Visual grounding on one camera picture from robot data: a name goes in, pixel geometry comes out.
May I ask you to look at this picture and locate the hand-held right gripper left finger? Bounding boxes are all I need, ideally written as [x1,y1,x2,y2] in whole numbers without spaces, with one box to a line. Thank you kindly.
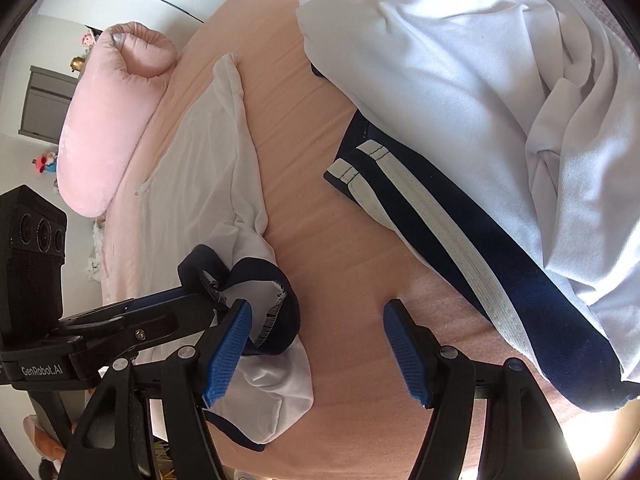
[60,299,253,480]

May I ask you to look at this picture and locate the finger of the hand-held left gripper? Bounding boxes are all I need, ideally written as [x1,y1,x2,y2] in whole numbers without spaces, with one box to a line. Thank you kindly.
[87,305,221,356]
[55,287,211,333]

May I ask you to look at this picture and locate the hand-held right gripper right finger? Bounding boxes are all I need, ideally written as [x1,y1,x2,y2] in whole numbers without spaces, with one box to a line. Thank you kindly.
[382,299,581,480]

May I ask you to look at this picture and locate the white shirt with navy hem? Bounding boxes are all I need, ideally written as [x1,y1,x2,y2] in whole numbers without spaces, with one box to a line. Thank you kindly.
[135,55,315,453]

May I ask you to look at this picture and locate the white crumpled cloth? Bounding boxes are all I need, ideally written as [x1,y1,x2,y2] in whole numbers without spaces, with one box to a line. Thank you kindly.
[86,220,107,281]

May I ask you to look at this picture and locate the red and blue plush doll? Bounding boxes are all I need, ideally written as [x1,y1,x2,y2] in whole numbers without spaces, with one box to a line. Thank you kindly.
[31,152,60,175]

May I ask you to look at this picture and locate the navy trousers with white stripes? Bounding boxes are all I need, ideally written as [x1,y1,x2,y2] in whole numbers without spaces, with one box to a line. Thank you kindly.
[322,110,640,413]

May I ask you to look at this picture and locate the grey cabinet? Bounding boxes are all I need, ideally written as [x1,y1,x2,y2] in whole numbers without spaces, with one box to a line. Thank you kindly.
[19,65,81,141]

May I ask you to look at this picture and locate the pink rolled duvet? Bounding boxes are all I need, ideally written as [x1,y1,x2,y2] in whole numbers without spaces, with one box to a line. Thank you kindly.
[56,22,178,218]

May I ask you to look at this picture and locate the person's body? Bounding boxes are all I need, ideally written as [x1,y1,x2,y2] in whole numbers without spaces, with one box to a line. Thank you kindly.
[22,412,76,478]

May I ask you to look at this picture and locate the bed with pink sheet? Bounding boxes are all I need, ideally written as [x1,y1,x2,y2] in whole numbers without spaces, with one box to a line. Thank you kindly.
[97,0,640,480]

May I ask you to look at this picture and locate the white jacket with navy collar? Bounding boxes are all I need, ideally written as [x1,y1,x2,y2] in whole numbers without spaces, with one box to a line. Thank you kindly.
[296,0,640,381]

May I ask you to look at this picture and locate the yellow wire rack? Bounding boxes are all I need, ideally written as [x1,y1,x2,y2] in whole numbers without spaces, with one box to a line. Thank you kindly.
[152,437,176,480]

